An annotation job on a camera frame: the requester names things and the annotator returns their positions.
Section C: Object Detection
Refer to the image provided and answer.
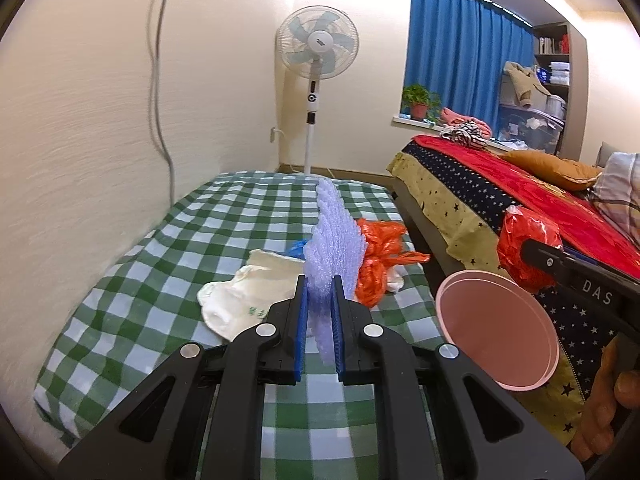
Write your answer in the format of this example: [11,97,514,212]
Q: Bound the pink plastic bin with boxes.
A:
[435,269,561,393]

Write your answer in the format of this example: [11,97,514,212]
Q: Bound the grey wall cable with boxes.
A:
[147,0,181,206]

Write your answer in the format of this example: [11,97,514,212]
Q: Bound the white standing fan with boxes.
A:
[276,5,361,176]

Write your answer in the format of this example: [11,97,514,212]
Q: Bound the wooden bookshelf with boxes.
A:
[532,22,573,106]

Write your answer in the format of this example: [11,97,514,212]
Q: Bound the pink folded clothes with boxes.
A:
[440,107,493,137]

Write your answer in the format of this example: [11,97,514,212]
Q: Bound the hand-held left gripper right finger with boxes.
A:
[332,277,586,480]

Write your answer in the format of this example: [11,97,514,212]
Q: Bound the grey lidded container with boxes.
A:
[545,94,568,121]

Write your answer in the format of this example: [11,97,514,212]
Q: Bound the white windowsill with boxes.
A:
[391,116,506,153]

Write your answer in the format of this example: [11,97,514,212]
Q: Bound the red floral blanket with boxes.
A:
[412,135,640,281]

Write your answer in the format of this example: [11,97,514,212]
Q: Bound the orange plastic bag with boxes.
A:
[354,219,431,308]

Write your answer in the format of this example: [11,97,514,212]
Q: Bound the red plastic bag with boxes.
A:
[497,207,563,293]

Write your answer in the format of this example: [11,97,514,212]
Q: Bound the green checked tablecloth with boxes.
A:
[32,170,446,480]

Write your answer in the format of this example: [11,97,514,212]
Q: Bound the plaid pillow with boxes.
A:
[590,152,640,247]

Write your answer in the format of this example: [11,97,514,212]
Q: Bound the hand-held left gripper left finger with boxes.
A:
[57,275,308,480]

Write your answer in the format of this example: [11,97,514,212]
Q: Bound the tan jacket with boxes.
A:
[501,61,551,109]

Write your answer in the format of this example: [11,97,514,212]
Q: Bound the person's right hand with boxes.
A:
[570,335,640,463]

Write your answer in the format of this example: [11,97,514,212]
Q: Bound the blue curtain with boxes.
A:
[402,0,536,133]

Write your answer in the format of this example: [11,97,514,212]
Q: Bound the black white striped garment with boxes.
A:
[440,121,488,149]

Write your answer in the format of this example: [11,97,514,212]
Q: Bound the orange pillow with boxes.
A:
[500,149,601,192]

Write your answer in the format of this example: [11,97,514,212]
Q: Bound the potted green plant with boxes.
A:
[401,84,443,123]

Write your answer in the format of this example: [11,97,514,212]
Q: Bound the clear plastic storage box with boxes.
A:
[497,102,566,156]

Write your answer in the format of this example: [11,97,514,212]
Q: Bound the navy star print bedsheet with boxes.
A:
[387,140,588,446]

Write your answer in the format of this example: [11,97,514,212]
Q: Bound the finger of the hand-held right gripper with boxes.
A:
[520,240,573,283]

